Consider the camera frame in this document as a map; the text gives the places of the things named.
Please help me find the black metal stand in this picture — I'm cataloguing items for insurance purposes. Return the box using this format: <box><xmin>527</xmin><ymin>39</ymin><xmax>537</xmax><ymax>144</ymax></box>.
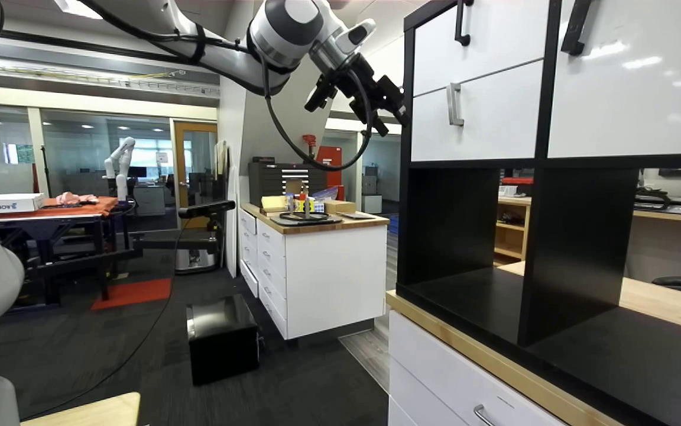
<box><xmin>129</xmin><ymin>196</ymin><xmax>238</xmax><ymax>276</ymax></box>

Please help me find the black box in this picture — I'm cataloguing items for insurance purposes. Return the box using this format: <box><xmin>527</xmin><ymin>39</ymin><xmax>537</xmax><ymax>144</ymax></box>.
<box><xmin>185</xmin><ymin>295</ymin><xmax>261</xmax><ymax>389</ymax></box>

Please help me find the red-topped workbench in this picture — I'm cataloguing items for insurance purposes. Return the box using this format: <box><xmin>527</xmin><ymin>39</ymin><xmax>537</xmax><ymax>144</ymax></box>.
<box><xmin>0</xmin><ymin>195</ymin><xmax>135</xmax><ymax>309</ymax></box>

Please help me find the wooden table corner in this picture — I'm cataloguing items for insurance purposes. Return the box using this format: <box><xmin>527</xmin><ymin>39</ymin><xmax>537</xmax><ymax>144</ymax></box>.
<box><xmin>18</xmin><ymin>392</ymin><xmax>144</xmax><ymax>426</ymax></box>

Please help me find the red floor mat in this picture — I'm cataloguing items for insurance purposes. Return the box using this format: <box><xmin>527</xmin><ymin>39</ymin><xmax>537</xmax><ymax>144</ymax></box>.
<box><xmin>90</xmin><ymin>276</ymin><xmax>174</xmax><ymax>316</ymax></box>

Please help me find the red panel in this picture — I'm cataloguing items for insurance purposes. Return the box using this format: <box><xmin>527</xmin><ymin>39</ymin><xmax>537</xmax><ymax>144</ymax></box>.
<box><xmin>313</xmin><ymin>144</ymin><xmax>344</xmax><ymax>202</ymax></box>

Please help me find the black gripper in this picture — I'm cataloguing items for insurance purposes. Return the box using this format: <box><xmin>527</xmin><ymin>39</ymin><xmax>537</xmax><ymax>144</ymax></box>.
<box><xmin>318</xmin><ymin>52</ymin><xmax>409</xmax><ymax>140</ymax></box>

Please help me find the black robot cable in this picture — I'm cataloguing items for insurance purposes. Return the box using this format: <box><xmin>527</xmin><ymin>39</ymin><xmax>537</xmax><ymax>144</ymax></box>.
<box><xmin>77</xmin><ymin>0</ymin><xmax>376</xmax><ymax>176</ymax></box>

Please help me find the black tool chest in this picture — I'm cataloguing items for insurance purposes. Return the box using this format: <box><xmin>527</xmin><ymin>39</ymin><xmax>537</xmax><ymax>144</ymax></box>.
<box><xmin>245</xmin><ymin>155</ymin><xmax>329</xmax><ymax>208</ymax></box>

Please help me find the white island cabinet, wood top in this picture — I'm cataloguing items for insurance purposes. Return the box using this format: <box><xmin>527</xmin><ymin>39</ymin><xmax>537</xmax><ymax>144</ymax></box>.
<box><xmin>235</xmin><ymin>200</ymin><xmax>390</xmax><ymax>343</ymax></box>

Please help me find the white base cabinet, wood top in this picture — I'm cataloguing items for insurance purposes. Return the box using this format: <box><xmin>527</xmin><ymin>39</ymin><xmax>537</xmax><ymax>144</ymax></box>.
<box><xmin>384</xmin><ymin>290</ymin><xmax>624</xmax><ymax>426</ymax></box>

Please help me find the white drawer with silver handle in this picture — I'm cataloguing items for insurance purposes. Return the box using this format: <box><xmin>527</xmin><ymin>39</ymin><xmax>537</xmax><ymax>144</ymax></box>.
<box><xmin>409</xmin><ymin>58</ymin><xmax>546</xmax><ymax>164</ymax></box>

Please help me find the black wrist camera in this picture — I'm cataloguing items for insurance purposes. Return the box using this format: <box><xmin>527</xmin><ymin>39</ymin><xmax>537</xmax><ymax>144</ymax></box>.
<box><xmin>303</xmin><ymin>73</ymin><xmax>341</xmax><ymax>115</ymax></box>

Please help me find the black shelf unit frame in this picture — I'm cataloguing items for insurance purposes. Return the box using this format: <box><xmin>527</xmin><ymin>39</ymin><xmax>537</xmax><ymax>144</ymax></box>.
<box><xmin>395</xmin><ymin>0</ymin><xmax>681</xmax><ymax>426</ymax></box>

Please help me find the small wooden box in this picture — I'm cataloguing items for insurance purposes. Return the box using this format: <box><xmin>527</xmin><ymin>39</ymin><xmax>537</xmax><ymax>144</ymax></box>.
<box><xmin>321</xmin><ymin>200</ymin><xmax>360</xmax><ymax>218</ymax></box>

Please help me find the white flat box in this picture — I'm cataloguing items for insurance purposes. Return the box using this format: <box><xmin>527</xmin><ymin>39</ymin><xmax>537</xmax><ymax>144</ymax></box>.
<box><xmin>0</xmin><ymin>193</ymin><xmax>46</xmax><ymax>218</ymax></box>

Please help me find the black round plate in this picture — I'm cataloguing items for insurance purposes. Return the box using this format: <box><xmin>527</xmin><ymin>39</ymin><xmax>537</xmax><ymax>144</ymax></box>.
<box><xmin>273</xmin><ymin>212</ymin><xmax>344</xmax><ymax>229</ymax></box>

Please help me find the white cabinet door, black handle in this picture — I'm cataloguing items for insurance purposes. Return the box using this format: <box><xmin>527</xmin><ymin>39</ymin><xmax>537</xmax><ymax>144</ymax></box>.
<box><xmin>546</xmin><ymin>0</ymin><xmax>681</xmax><ymax>162</ymax></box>

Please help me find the wooden open shelf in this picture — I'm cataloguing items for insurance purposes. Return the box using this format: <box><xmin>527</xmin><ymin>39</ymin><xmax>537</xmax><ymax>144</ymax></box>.
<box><xmin>491</xmin><ymin>195</ymin><xmax>533</xmax><ymax>264</ymax></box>

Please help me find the white drawer with black handle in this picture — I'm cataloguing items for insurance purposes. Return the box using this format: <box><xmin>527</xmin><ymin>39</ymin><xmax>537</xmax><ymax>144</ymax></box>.
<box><xmin>412</xmin><ymin>0</ymin><xmax>553</xmax><ymax>98</ymax></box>

